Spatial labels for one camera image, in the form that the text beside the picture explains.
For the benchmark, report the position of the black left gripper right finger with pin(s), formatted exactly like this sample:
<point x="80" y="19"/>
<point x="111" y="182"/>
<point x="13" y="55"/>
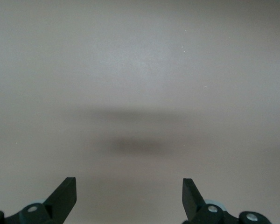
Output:
<point x="191" y="200"/>

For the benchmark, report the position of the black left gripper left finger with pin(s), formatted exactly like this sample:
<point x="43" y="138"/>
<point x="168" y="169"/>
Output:
<point x="60" y="200"/>

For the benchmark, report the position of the brown table cover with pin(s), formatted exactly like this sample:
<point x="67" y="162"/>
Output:
<point x="140" y="70"/>

